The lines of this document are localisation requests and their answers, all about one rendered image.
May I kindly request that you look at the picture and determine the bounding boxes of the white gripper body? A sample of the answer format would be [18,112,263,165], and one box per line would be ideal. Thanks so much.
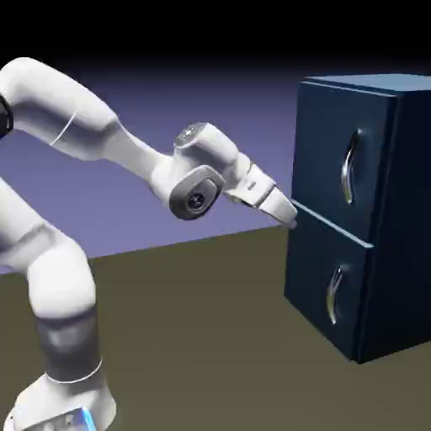
[258,187,299,226]

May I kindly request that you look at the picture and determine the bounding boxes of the dark blue cabinet door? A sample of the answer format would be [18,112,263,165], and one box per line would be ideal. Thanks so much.
[283,210,374,364]
[290,81,399,245]

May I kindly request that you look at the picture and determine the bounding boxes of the dark blue cabinet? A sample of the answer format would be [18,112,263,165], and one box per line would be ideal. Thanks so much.
[283,73,431,365]

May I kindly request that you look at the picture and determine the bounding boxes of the curved silver door handle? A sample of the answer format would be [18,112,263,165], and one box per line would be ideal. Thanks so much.
[325,265,344,327]
[340,127,364,205]

